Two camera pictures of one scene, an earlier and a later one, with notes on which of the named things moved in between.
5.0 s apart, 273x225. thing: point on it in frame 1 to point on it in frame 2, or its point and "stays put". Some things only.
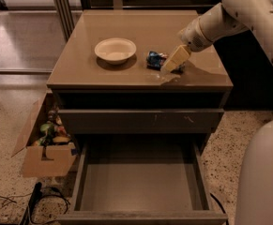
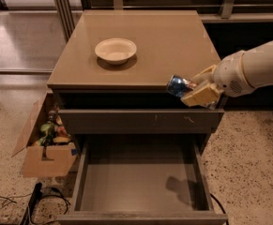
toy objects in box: (53, 131) stays put
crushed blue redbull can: (155, 61) to (178, 85)
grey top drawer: (143, 121) stays put
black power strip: (36, 195) stays put
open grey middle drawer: (143, 179) stays put
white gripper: (193, 36) to (229, 75)
